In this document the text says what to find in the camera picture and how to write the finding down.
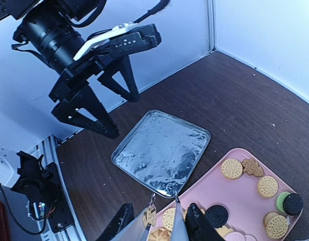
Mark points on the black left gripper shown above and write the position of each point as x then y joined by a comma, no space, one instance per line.
79,106

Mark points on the pink plastic tray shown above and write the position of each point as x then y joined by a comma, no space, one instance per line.
246,208

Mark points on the round dotted biscuit far left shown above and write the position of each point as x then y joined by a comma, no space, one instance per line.
267,187

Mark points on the brown flower cookie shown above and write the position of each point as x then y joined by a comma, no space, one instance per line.
251,167

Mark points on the clear plastic box lid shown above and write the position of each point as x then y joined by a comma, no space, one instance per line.
161,152

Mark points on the left aluminium corner post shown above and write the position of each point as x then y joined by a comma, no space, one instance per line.
211,22

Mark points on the black sandwich cookie far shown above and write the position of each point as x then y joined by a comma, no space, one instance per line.
293,204

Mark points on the black sandwich cookie middle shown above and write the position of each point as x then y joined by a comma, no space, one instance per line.
217,215

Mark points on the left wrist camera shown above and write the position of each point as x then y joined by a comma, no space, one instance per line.
122,40

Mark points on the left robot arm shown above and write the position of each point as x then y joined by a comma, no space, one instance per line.
51,26

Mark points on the round dotted biscuit far corner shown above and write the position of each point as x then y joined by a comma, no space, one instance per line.
232,169

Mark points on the black sandwich cookie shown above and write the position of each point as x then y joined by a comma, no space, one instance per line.
217,215
293,204

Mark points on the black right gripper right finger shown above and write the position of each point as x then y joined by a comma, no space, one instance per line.
198,227

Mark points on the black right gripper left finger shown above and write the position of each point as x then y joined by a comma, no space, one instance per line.
121,219

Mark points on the green sandwich cookie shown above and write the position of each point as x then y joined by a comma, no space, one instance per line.
280,201

